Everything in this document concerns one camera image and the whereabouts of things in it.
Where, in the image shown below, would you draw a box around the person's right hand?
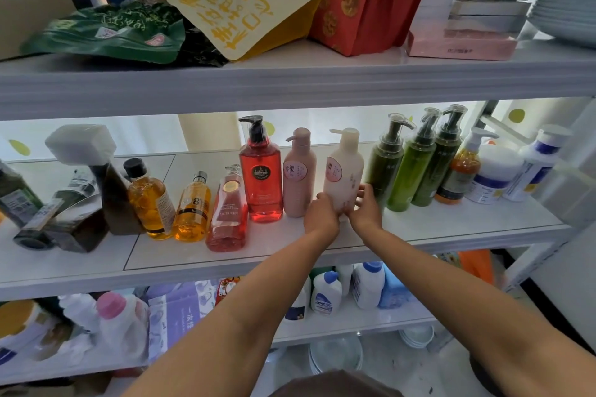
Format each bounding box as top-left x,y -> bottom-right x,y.
345,183 -> 383,235

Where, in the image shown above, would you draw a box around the person's left hand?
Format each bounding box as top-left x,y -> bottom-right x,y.
304,192 -> 342,246

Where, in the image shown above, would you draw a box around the cream pump bottle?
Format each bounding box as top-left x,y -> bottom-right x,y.
323,128 -> 365,216

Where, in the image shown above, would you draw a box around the person's left forearm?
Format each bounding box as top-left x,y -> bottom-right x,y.
122,230 -> 340,397

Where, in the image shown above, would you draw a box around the person's right forearm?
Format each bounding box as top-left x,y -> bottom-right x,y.
358,224 -> 596,397

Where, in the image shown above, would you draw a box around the dark green pump bottle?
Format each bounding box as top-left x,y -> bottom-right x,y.
412,105 -> 468,207
363,113 -> 415,209

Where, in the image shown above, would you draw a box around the pink pump bottle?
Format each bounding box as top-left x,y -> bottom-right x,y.
282,128 -> 318,219

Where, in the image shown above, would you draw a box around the light green pump bottle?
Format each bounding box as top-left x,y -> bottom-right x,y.
387,107 -> 442,212

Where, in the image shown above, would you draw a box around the red pump bottle black pump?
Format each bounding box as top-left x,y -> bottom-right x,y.
238,116 -> 284,224

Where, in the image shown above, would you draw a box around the orange bottle white pump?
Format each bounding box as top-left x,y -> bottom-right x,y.
434,127 -> 500,205

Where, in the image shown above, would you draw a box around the white bottle blue cap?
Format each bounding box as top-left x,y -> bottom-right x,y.
311,271 -> 343,316
350,262 -> 386,310

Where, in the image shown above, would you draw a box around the clear pink bottle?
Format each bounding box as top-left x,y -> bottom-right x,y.
206,165 -> 249,253

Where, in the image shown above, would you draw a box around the blue soft pack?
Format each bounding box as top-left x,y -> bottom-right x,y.
378,265 -> 416,309

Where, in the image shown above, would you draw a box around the white bottle dark label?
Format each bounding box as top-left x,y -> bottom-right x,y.
284,276 -> 312,322

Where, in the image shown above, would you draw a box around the white shelf unit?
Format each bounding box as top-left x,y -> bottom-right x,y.
0,0 -> 596,397

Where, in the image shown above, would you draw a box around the white jar blue label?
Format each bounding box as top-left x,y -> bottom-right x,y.
465,144 -> 524,205

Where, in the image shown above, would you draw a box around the amber bottle silver cap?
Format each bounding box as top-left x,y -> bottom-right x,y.
172,172 -> 211,243

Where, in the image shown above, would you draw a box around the red cartoon packet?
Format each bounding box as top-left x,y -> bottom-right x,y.
215,277 -> 242,307

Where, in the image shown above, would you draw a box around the orange bag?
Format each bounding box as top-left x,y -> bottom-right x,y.
458,250 -> 494,286

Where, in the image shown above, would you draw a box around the stack of white bowls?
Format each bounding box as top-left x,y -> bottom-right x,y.
398,323 -> 436,349

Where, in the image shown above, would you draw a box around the stack of clear plates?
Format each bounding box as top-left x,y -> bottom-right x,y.
308,334 -> 364,376

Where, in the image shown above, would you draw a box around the white bottle blue label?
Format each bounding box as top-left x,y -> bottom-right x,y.
502,124 -> 572,202

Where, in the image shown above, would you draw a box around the pink flat box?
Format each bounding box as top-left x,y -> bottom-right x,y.
406,22 -> 518,61

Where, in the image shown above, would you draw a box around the amber bottle black cap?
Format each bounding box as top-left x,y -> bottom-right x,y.
123,158 -> 177,240

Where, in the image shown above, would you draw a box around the purple package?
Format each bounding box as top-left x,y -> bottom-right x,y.
148,280 -> 218,363

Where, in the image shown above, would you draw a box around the red patterned bag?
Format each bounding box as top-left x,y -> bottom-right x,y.
303,0 -> 401,57

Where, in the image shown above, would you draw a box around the black pouch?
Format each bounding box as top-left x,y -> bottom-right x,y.
176,24 -> 230,68

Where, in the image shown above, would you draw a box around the grey flat box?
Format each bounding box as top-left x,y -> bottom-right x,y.
449,0 -> 532,19
445,15 -> 528,35

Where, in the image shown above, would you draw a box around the dark bottle white square cap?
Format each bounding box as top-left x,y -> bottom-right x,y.
45,124 -> 142,235

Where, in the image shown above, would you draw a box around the yellow pear print pouch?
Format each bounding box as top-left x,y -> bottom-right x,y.
128,0 -> 329,61

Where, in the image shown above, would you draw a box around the white bottle pink cap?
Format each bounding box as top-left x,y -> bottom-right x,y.
96,292 -> 150,361

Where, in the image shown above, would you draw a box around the green snack pouch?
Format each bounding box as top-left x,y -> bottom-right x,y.
20,0 -> 187,65

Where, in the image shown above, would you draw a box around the dark green tube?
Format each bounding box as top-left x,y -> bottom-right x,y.
13,169 -> 98,251

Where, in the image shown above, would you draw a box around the yellow and white package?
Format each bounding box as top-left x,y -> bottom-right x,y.
0,300 -> 62,365

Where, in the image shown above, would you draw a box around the cardboard box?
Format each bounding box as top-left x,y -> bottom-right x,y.
0,0 -> 78,61

